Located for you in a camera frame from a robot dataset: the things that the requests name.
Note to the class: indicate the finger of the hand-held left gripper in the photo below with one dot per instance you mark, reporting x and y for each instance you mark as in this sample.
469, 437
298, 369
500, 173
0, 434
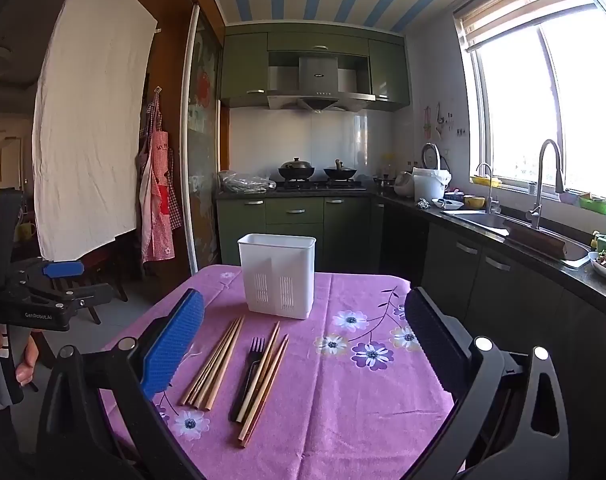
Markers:
90, 294
62, 269

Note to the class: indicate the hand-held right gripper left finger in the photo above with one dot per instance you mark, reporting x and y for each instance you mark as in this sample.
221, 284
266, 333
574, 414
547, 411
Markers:
175, 345

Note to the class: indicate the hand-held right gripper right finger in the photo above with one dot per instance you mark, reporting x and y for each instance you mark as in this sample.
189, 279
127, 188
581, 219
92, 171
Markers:
433, 340

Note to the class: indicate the wooden chopstick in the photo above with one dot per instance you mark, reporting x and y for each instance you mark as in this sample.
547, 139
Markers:
269, 345
208, 361
263, 388
218, 362
228, 363
223, 362
213, 361
266, 390

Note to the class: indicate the white plastic utensil holder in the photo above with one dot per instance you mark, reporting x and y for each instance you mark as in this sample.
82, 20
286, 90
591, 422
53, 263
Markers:
275, 260

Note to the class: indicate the person's left hand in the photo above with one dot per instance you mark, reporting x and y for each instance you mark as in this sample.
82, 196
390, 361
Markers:
27, 365

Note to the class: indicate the dark wooden chair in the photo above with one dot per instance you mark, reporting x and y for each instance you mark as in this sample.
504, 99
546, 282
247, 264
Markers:
95, 270

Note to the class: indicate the yellow mug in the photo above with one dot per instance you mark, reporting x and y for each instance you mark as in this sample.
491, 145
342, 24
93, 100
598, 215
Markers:
25, 231

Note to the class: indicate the black plastic fork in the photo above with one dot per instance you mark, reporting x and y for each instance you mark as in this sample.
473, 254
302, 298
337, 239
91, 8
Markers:
247, 377

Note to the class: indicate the dark base cabinets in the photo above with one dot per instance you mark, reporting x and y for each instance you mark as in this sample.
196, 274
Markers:
508, 300

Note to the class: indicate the purple floral tablecloth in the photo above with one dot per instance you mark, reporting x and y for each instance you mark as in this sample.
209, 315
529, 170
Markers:
343, 400

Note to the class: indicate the red checked apron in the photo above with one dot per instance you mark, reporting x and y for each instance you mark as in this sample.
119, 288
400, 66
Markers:
158, 190

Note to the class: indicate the steel sink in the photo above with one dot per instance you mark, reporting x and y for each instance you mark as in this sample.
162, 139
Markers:
483, 220

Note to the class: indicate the steel scouring ball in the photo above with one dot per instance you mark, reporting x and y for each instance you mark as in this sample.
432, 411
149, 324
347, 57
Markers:
423, 204

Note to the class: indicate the white bowl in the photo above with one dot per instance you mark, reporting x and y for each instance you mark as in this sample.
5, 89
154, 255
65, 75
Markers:
447, 203

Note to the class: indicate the white hanging sheet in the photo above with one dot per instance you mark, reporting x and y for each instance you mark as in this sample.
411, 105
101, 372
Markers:
93, 135

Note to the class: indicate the black stone countertop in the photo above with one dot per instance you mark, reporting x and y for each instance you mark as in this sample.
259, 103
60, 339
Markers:
558, 272

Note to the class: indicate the wooden cutting board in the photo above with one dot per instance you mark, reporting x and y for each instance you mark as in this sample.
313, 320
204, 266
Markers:
535, 240

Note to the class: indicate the yellow bowl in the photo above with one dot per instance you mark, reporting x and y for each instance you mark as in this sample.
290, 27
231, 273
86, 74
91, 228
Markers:
474, 202

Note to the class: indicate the white plastic bucket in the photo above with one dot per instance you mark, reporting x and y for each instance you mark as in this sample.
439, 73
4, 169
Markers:
429, 185

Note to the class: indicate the small steel faucet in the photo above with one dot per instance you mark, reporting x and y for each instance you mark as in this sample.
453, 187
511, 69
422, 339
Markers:
493, 195

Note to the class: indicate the white rice cooker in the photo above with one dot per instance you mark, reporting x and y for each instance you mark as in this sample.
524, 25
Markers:
404, 184

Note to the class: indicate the tall gooseneck faucet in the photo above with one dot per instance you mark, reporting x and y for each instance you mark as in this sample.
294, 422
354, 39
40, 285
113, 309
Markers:
535, 210

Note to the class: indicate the small steel pot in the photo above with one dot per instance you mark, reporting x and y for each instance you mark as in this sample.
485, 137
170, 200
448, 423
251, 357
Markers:
383, 181

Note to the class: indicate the green base cabinets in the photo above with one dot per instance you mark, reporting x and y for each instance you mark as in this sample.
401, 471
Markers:
293, 225

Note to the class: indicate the yellow tray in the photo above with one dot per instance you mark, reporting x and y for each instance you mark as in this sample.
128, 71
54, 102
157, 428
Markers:
485, 180

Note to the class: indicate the clear plastic bag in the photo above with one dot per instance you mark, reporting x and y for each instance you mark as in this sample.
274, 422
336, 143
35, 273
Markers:
245, 182

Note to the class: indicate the gas stove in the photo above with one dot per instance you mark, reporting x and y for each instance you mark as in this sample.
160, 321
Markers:
320, 185

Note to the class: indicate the green plastic box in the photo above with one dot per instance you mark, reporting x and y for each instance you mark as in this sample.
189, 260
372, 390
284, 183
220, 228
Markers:
595, 205

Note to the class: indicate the black wok with lid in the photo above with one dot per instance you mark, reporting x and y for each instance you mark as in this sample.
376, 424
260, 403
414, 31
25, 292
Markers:
296, 169

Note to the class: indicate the window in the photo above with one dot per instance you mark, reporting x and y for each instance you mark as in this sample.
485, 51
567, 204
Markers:
523, 110

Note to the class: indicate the steel range hood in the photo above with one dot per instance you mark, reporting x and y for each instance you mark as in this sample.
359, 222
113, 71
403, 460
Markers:
319, 82

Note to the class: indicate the roller blind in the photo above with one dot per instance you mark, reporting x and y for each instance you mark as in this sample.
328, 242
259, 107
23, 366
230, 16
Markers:
513, 5

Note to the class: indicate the wall hook decorations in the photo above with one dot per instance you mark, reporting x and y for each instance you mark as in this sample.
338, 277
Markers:
439, 120

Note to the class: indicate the green wall cabinets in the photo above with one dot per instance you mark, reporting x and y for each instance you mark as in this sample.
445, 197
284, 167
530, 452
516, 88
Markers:
243, 65

